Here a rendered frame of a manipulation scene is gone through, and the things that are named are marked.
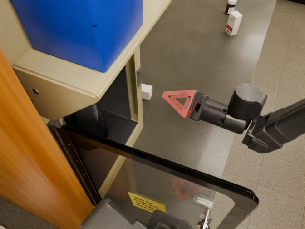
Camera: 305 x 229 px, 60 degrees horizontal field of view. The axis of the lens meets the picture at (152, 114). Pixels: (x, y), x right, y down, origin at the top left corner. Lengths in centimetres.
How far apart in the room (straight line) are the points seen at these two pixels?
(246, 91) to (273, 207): 142
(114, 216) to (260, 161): 179
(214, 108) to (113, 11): 42
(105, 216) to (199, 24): 116
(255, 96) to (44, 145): 45
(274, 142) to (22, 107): 52
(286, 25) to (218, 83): 227
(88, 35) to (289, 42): 287
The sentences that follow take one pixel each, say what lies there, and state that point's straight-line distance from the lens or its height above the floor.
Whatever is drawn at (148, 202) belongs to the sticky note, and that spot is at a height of 121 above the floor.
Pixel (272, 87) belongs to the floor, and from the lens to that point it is 254.
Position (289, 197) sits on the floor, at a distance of 202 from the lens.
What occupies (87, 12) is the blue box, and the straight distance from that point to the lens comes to 25.
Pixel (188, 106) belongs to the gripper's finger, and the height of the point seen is 125.
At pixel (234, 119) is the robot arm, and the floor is 121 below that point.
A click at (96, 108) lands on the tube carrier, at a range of 70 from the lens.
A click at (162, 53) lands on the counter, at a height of 94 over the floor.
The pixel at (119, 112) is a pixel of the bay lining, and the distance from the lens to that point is 86.
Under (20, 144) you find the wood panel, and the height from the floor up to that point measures 152.
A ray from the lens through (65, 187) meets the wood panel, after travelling 36.
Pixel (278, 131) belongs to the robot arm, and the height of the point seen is 125.
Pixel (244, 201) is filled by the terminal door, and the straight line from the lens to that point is 38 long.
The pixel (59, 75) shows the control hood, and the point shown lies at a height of 151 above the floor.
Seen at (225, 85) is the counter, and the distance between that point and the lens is 109.
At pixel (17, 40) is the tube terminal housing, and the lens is 35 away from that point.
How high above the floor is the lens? 172
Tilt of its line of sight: 54 degrees down
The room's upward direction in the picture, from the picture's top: straight up
